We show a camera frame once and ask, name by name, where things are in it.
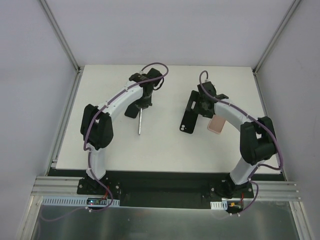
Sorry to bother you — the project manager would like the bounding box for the right aluminium frame post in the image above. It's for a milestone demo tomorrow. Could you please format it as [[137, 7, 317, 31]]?
[[252, 0, 303, 76]]

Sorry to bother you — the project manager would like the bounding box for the aluminium frame post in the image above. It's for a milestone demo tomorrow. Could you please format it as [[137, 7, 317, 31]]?
[[252, 0, 303, 76], [37, 0, 81, 73]]

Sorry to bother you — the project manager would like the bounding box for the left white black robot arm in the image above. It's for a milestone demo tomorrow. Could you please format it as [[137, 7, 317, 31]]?
[[77, 68, 164, 198]]

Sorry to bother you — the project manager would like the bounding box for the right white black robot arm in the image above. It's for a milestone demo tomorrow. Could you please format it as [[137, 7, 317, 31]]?
[[180, 81, 278, 199]]

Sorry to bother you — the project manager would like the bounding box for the black phone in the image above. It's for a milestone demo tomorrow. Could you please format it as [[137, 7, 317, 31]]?
[[138, 108, 143, 136], [124, 104, 140, 119]]

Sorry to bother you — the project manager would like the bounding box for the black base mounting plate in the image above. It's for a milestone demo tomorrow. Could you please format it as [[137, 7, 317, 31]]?
[[46, 167, 286, 208]]

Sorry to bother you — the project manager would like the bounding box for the black phone case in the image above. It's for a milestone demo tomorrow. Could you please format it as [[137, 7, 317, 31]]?
[[179, 110, 198, 134]]

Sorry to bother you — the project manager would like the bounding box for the aluminium frame front rail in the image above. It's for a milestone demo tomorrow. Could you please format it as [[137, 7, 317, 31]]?
[[31, 176, 302, 202]]

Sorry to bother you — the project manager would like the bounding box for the pink phone case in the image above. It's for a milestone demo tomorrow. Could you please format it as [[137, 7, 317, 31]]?
[[207, 114, 226, 135]]

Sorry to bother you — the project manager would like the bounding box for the left aluminium frame post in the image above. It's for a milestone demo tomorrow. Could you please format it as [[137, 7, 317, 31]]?
[[37, 0, 81, 73]]

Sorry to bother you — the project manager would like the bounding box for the white cable duct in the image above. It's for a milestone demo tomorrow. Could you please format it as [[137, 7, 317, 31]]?
[[210, 199, 228, 211], [42, 196, 120, 208]]

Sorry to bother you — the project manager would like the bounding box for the right white cable duct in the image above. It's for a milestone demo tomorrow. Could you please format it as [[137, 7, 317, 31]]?
[[210, 199, 228, 211]]

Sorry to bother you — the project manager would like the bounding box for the left white cable duct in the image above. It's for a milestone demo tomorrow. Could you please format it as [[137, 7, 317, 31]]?
[[42, 196, 120, 208]]

